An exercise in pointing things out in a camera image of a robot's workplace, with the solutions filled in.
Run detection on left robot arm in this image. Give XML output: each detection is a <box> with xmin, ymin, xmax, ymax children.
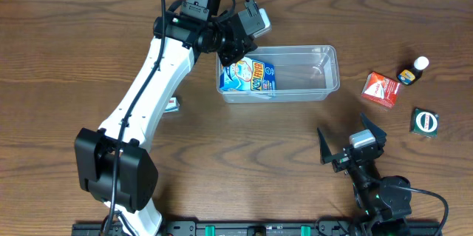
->
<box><xmin>72</xmin><ymin>0</ymin><xmax>271</xmax><ymax>235</ymax></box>

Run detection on dark bottle white cap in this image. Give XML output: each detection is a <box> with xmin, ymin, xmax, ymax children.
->
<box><xmin>397</xmin><ymin>56</ymin><xmax>429</xmax><ymax>86</ymax></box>

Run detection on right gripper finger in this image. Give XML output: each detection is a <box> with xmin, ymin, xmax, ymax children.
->
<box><xmin>361</xmin><ymin>113</ymin><xmax>387</xmax><ymax>141</ymax></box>
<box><xmin>317</xmin><ymin>128</ymin><xmax>333</xmax><ymax>165</ymax></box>

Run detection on blue fever patch box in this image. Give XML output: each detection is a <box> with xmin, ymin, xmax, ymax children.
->
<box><xmin>219</xmin><ymin>57</ymin><xmax>276</xmax><ymax>92</ymax></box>

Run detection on red white medicine box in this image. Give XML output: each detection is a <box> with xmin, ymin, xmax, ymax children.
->
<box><xmin>361</xmin><ymin>72</ymin><xmax>401</xmax><ymax>108</ymax></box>

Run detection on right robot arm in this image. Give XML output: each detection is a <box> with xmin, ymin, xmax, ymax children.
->
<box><xmin>317</xmin><ymin>114</ymin><xmax>412</xmax><ymax>235</ymax></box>

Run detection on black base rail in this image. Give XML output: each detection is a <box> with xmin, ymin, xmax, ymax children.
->
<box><xmin>72</xmin><ymin>220</ymin><xmax>443</xmax><ymax>236</ymax></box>

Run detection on dark green square box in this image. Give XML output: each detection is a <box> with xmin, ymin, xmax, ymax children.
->
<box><xmin>409</xmin><ymin>108</ymin><xmax>439</xmax><ymax>138</ymax></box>

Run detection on white blue medicine box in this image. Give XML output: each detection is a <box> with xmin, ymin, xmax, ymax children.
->
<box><xmin>164</xmin><ymin>97</ymin><xmax>180</xmax><ymax>112</ymax></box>

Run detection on clear plastic container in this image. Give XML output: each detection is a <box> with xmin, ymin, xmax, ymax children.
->
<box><xmin>216</xmin><ymin>45</ymin><xmax>340</xmax><ymax>103</ymax></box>

